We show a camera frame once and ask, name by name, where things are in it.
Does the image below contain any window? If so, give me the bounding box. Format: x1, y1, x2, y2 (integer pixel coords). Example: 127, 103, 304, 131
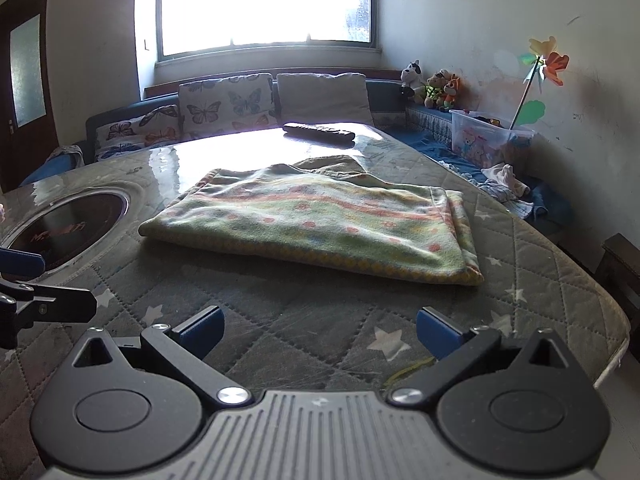
154, 0, 385, 67

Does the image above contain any plain beige cushion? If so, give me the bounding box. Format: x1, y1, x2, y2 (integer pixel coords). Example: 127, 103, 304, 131
275, 72, 377, 126

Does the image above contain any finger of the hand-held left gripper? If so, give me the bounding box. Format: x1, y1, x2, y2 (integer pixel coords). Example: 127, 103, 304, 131
0, 285, 98, 349
0, 247, 46, 295

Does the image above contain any orange plush toy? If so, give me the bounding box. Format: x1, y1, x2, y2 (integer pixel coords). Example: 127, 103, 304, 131
442, 73, 465, 112

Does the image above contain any black and white plush cow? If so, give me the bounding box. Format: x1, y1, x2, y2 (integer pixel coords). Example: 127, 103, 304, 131
400, 60, 427, 104

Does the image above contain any colourful patterned towel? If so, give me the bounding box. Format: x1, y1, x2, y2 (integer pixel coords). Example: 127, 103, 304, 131
138, 156, 485, 287

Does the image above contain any dark wooden door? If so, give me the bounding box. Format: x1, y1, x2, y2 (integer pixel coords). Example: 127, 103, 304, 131
0, 0, 62, 195

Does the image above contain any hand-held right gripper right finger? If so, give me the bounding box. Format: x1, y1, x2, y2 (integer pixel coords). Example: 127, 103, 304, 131
391, 306, 576, 407

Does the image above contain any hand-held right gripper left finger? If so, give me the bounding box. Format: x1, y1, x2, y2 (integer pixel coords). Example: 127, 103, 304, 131
75, 306, 253, 407

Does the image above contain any butterfly print cushion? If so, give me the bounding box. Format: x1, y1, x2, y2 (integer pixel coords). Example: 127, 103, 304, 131
94, 105, 185, 162
178, 72, 277, 142

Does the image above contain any blue sofa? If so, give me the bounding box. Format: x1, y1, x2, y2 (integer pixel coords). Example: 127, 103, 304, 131
20, 77, 575, 235

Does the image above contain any dark wooden stool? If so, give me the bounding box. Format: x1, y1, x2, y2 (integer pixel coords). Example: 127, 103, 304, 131
599, 232, 640, 323

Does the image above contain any white cloth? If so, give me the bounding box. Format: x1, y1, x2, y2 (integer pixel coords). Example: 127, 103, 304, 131
481, 164, 532, 200

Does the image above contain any black remote control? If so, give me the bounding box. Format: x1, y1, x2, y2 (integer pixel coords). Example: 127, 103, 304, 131
282, 121, 357, 147

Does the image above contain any clear plastic storage box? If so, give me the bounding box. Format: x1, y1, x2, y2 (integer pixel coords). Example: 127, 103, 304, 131
449, 108, 537, 169

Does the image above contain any dark blue cloth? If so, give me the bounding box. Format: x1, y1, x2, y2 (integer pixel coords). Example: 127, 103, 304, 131
517, 179, 575, 233

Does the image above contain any round black induction cooktop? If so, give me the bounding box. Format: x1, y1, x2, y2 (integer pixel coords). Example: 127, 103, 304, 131
1, 186, 131, 279

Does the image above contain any grey cloth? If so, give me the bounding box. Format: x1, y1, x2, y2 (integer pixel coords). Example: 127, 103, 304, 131
49, 144, 85, 167

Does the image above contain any colourful pinwheel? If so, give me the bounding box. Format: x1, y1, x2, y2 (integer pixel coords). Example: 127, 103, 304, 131
509, 36, 572, 131

